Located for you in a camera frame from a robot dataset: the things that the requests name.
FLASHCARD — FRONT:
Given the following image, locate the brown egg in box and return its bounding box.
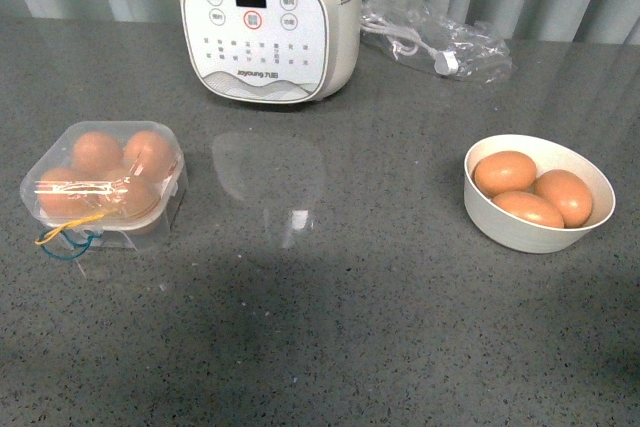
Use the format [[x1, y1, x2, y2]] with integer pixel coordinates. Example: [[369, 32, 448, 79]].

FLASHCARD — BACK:
[[36, 167, 97, 219], [124, 131, 176, 182], [99, 167, 160, 235], [71, 131, 123, 179]]

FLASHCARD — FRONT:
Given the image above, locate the brown egg in bowl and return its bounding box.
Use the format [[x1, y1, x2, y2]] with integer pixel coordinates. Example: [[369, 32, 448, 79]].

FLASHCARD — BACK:
[[473, 150, 537, 198], [492, 191, 564, 229], [533, 169, 593, 228]]

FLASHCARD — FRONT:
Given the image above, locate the clear plastic egg box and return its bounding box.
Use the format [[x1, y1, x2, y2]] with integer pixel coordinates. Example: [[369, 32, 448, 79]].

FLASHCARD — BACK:
[[20, 121, 188, 260]]

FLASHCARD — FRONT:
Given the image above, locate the white soy milk maker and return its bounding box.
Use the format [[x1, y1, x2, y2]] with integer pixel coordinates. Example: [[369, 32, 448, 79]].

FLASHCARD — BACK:
[[179, 0, 362, 104]]

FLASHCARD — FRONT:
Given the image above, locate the clear plastic bag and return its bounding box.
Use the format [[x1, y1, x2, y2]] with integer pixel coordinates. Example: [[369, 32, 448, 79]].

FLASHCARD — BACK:
[[360, 0, 514, 83]]

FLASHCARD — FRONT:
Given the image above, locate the white bowl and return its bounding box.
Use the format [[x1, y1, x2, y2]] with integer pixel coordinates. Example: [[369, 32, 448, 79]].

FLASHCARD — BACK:
[[464, 134, 616, 254]]

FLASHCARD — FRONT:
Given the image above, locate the blue rubber band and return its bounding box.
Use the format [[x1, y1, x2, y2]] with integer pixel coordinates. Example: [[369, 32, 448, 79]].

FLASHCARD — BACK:
[[34, 228, 102, 261]]

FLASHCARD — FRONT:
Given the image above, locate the white power cable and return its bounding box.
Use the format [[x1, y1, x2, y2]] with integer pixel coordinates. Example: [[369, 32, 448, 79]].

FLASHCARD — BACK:
[[359, 19, 458, 76]]

